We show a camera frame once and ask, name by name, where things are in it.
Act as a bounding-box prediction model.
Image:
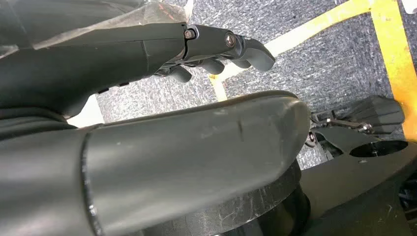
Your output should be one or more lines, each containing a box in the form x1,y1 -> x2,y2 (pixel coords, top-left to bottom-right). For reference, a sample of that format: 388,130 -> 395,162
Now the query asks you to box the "yellow floor tape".
208,0 -> 417,142

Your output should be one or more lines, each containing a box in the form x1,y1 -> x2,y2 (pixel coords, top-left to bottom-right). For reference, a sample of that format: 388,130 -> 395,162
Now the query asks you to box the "black robot foot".
307,95 -> 406,137

